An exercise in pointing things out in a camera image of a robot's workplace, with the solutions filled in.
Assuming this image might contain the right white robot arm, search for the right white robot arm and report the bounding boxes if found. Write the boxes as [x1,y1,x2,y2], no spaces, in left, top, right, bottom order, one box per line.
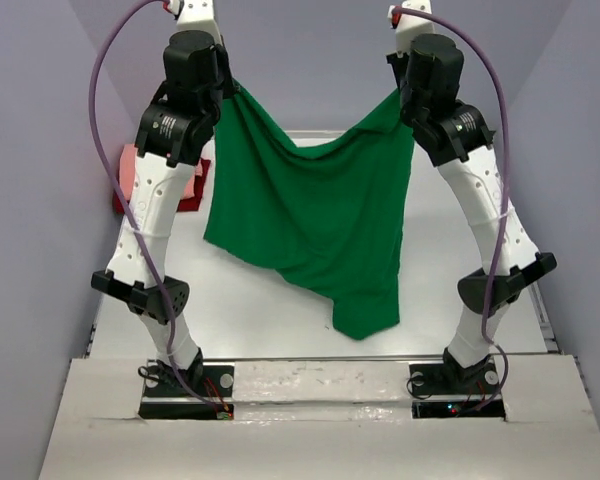
[388,33,557,392]

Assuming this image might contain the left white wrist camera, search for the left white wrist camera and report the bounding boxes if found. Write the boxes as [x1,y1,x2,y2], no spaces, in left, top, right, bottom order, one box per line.
[164,0,221,42]

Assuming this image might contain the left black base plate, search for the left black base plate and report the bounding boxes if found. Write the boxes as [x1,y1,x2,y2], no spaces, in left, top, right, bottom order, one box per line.
[137,361,235,421]

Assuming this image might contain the pink folded t-shirt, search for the pink folded t-shirt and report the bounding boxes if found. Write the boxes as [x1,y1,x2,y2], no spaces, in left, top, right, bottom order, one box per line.
[118,144,137,201]

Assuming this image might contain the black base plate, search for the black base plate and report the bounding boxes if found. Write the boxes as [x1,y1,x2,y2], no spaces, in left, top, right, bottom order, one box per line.
[137,361,235,421]
[406,362,506,420]

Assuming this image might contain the dark red folded t-shirt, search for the dark red folded t-shirt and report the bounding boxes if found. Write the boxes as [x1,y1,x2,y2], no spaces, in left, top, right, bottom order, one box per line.
[111,157,212,216]

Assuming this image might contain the green t-shirt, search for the green t-shirt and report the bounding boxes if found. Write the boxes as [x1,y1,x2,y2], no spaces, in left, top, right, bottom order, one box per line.
[204,88,415,340]

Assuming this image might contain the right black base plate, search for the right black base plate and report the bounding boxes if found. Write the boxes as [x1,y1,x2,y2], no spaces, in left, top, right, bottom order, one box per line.
[406,362,506,420]

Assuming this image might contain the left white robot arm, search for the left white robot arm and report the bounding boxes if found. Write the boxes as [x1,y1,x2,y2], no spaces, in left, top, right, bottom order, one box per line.
[91,30,233,395]

